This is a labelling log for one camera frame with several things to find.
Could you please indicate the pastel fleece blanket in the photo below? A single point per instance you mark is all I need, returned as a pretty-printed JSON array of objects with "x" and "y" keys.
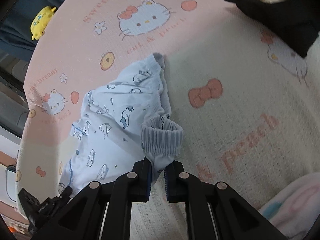
[{"x": 294, "y": 210}]

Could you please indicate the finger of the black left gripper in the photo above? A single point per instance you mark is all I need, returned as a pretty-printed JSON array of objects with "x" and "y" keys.
[{"x": 66, "y": 193}]

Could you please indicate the light blue printed baby garment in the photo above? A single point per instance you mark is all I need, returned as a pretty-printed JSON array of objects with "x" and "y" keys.
[{"x": 121, "y": 123}]

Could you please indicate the pink cream cartoon bed sheet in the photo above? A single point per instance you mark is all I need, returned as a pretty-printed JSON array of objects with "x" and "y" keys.
[{"x": 249, "y": 107}]

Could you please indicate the yellow plush toy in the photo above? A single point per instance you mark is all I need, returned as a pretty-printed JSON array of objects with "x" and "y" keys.
[{"x": 41, "y": 21}]

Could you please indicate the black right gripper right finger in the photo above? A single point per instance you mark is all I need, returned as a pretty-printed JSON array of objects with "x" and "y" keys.
[{"x": 215, "y": 211}]

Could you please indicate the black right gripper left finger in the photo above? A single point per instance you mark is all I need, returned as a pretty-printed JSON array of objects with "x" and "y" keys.
[{"x": 100, "y": 211}]

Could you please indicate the black storage bag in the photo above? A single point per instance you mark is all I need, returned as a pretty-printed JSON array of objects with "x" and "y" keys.
[{"x": 290, "y": 20}]

